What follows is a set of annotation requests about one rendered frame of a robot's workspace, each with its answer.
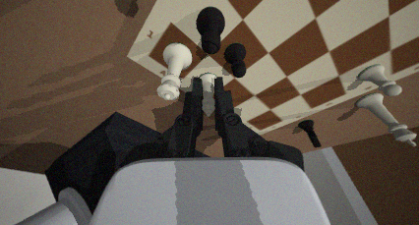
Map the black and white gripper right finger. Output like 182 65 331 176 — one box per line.
214 77 305 173

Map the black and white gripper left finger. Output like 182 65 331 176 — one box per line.
114 78 204 173

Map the brown and cream chessboard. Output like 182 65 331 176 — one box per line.
127 0 419 135

